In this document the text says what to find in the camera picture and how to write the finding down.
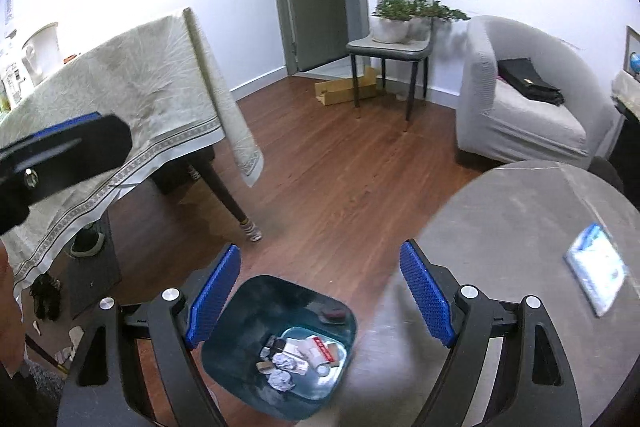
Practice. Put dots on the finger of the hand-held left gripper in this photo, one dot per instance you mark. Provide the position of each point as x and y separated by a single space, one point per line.
65 128

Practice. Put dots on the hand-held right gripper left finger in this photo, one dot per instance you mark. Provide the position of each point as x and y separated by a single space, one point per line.
212 297

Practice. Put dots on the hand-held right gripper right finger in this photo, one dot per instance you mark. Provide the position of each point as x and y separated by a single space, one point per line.
427 294

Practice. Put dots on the dark teal trash bin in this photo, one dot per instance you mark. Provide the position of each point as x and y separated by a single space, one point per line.
240 322

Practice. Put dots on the brown cardboard scrap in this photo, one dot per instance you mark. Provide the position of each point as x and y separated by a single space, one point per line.
262 367

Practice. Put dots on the person's left forearm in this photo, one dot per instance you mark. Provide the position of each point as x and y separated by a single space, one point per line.
9 307

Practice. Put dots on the beige patterned tablecloth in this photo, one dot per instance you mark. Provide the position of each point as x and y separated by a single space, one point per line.
125 82

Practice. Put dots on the white jug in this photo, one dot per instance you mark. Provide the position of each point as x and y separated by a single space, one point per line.
42 52

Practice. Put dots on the grey shoe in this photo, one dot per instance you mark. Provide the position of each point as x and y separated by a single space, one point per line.
89 241

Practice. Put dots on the black shoes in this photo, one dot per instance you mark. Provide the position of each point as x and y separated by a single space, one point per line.
46 297

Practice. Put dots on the blue white tissue pack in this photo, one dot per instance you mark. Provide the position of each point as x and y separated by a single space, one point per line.
597 269

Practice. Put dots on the grey armchair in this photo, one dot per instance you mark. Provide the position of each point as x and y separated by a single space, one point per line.
530 122

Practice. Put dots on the flat cardboard box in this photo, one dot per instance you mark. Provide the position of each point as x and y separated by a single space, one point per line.
345 89

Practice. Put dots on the black handbag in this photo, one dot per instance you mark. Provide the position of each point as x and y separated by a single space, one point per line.
530 84

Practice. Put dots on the grey dining chair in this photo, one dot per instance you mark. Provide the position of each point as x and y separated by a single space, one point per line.
390 49

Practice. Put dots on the potted green plant white pot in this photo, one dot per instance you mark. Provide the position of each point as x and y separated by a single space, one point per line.
422 27
390 29

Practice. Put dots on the small blue globe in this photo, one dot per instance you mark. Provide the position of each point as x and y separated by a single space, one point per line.
635 63

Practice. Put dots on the grey picture frame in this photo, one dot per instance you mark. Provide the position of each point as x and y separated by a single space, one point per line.
631 38

